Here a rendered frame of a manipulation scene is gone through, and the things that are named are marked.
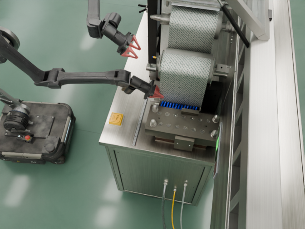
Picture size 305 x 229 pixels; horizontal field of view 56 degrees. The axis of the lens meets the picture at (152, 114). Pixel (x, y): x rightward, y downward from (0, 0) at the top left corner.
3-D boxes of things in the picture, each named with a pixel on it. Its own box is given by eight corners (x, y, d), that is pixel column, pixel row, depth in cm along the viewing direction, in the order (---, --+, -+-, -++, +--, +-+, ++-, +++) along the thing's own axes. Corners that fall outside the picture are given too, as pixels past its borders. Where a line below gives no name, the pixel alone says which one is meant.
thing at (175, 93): (159, 101, 162) (159, 80, 147) (200, 108, 159) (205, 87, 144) (159, 102, 162) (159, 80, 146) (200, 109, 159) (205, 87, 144)
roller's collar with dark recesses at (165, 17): (162, 19, 157) (162, 8, 151) (173, 20, 156) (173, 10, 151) (159, 26, 153) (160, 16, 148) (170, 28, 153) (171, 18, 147)
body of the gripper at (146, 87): (146, 100, 155) (134, 94, 152) (150, 86, 160) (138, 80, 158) (152, 95, 150) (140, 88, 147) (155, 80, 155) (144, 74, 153)
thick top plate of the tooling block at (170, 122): (150, 110, 164) (150, 104, 159) (221, 122, 159) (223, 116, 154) (145, 134, 155) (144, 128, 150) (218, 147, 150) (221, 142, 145)
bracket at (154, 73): (150, 95, 179) (150, 60, 153) (160, 97, 178) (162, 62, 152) (149, 101, 176) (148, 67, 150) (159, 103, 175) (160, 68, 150)
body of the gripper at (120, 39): (119, 54, 136) (106, 45, 132) (125, 40, 141) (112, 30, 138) (126, 47, 131) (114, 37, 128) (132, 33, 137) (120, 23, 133)
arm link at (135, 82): (130, 81, 147) (133, 72, 150) (125, 86, 152) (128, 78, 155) (142, 87, 149) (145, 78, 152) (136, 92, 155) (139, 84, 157)
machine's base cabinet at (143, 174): (169, 6, 372) (174, -65, 300) (219, 12, 364) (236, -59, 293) (118, 194, 235) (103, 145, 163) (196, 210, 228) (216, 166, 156)
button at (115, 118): (112, 114, 171) (111, 112, 169) (123, 116, 170) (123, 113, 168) (108, 123, 167) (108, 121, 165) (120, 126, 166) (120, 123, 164)
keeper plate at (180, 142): (174, 145, 158) (175, 135, 149) (192, 148, 157) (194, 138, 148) (173, 149, 157) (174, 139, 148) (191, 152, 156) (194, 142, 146)
